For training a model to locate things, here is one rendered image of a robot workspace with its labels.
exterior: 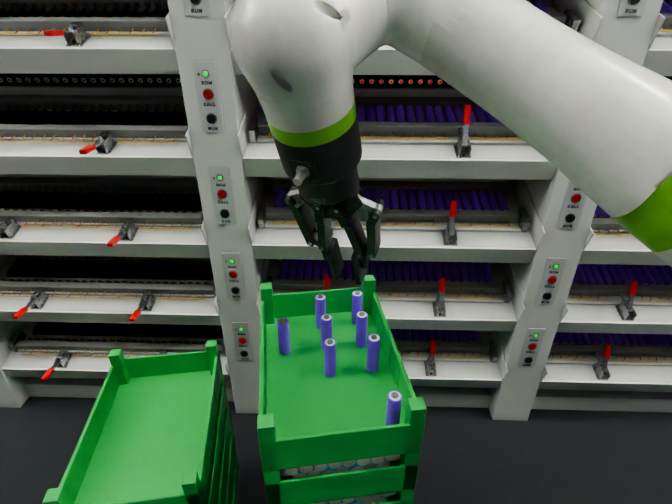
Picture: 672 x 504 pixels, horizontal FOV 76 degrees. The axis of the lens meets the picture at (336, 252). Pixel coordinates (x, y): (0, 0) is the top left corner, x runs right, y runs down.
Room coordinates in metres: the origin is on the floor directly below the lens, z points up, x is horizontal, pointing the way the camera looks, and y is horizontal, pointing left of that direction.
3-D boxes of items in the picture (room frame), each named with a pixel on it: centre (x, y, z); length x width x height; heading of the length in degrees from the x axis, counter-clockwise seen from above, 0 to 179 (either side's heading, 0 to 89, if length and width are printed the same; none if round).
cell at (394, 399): (0.39, -0.07, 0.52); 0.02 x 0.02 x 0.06
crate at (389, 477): (0.49, 0.01, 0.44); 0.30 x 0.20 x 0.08; 8
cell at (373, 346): (0.50, -0.06, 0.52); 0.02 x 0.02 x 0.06
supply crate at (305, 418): (0.49, 0.01, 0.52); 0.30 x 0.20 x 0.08; 8
